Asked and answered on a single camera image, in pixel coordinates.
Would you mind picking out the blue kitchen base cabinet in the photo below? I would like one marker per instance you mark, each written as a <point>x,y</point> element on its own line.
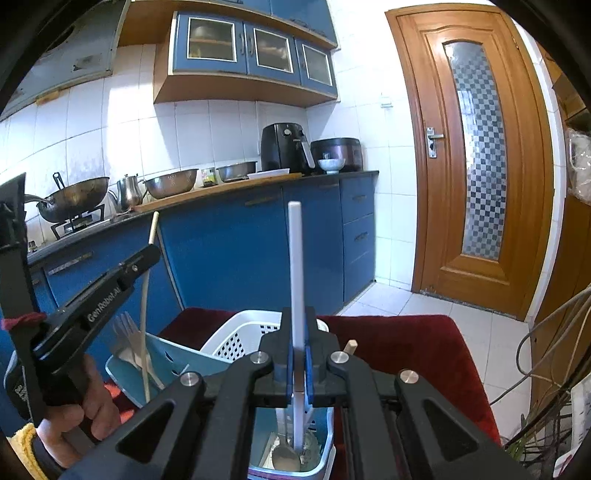
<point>231,258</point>

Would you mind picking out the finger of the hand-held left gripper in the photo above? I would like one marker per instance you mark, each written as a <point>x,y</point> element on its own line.
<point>138,265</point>

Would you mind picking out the clear plastic bag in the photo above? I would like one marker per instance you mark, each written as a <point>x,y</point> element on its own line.
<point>581,161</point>

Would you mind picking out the wooden door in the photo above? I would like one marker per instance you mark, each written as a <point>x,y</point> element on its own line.
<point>415,184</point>

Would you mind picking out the white light switch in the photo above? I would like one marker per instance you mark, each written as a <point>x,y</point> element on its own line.
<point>387,102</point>

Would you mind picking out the wooden chopstick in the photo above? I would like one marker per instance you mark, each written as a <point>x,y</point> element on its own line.
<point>351,346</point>

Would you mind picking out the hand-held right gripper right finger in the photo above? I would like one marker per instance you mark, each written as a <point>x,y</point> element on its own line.
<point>310,369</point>

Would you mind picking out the person's left forearm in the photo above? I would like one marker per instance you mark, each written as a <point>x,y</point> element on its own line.
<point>25,445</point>

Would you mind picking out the small jar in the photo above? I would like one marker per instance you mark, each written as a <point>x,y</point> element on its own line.
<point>208,177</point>

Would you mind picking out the person's left hand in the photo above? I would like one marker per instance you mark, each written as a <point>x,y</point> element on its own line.
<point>104,410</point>

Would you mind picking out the gas stove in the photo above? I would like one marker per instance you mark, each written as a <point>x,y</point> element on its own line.
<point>78,220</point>

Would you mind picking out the black air fryer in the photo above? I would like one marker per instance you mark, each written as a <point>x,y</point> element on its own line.
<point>281,147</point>

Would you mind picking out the white ceramic bowl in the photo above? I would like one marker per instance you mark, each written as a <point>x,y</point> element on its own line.
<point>331,165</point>

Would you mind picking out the steel ladle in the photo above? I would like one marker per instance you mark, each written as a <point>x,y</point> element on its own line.
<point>37,199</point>

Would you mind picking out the grey range hood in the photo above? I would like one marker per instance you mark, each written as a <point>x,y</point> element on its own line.
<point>69,55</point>

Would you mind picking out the white perforated basket insert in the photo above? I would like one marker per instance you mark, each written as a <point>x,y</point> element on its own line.
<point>240,327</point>

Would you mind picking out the blue wall cabinet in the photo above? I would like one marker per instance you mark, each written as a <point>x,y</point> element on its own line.
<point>207,87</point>

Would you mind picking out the light blue utensil holder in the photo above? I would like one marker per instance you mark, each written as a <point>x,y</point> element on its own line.
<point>175,355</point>

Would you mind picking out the wooden shelf unit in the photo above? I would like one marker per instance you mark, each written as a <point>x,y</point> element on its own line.
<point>561,258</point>

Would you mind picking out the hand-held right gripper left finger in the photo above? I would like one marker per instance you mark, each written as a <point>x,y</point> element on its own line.
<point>287,369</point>

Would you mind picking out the red floral plush blanket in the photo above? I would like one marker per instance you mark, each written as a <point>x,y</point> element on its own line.
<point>415,350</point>

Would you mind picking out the white plastic spoon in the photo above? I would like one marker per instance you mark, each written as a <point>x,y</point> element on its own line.
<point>285,459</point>

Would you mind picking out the white plate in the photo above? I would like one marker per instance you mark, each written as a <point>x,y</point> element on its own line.
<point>268,174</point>

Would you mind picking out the steel kettle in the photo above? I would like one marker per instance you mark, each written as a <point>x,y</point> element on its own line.
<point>129,194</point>

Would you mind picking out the dark rice cooker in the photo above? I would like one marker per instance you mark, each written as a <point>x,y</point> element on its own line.
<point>346,152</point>

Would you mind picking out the black wok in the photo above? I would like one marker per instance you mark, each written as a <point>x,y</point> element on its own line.
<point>78,194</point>

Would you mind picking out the steel mixing bowl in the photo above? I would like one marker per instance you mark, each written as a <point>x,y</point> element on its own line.
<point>235,171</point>

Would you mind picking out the steel colander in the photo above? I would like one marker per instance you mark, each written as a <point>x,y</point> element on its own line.
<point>171,184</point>

